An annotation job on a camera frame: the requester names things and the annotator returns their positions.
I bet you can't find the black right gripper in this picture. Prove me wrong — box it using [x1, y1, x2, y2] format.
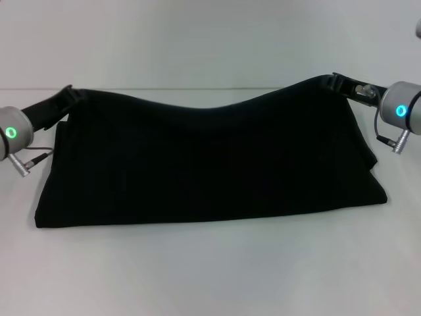
[320, 72, 391, 107]

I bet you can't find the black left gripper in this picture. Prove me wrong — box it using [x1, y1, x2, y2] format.
[20, 84, 91, 131]

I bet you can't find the black shirt with FREE print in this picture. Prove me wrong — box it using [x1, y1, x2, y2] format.
[34, 74, 388, 230]

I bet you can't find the right arm cable with plug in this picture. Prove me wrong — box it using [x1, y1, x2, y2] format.
[355, 84, 412, 154]

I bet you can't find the arm cable with plug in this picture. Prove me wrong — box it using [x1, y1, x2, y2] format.
[9, 147, 55, 178]
[355, 84, 412, 154]

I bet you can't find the left arm cable with plug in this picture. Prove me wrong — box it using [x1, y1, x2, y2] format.
[9, 147, 55, 178]

